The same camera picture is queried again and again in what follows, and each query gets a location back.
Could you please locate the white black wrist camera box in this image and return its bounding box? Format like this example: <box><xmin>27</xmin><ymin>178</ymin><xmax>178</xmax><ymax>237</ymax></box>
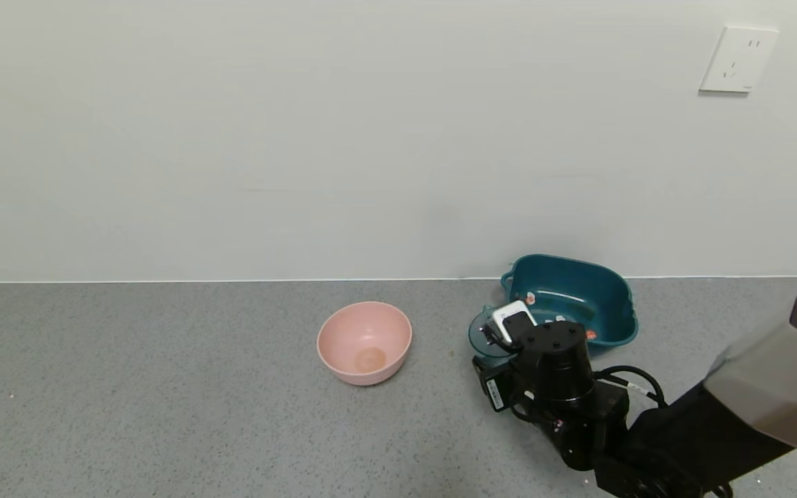
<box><xmin>483</xmin><ymin>301</ymin><xmax>538</xmax><ymax>348</ymax></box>

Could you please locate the pink plastic bowl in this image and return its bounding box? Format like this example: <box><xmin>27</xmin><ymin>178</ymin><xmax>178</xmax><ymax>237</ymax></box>
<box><xmin>317</xmin><ymin>302</ymin><xmax>413</xmax><ymax>386</ymax></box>

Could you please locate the orange white shrimp pieces heap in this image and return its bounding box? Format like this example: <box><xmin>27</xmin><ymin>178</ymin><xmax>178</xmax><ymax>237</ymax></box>
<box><xmin>524</xmin><ymin>292</ymin><xmax>598</xmax><ymax>341</ymax></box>

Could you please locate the black camera cable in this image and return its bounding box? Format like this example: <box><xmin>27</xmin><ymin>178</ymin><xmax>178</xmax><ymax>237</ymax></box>
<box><xmin>592</xmin><ymin>365</ymin><xmax>668</xmax><ymax>409</ymax></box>

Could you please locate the clear ribbed teal-tinted cup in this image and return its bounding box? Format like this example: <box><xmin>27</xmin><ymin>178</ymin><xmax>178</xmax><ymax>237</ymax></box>
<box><xmin>468</xmin><ymin>304</ymin><xmax>532</xmax><ymax>359</ymax></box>

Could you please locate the white wall socket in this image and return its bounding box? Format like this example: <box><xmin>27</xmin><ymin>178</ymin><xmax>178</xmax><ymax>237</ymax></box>
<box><xmin>699</xmin><ymin>26</ymin><xmax>780</xmax><ymax>93</ymax></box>

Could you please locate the teal plastic basin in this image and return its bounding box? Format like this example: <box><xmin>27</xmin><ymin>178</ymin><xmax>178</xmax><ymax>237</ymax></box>
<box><xmin>500</xmin><ymin>255</ymin><xmax>639</xmax><ymax>348</ymax></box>

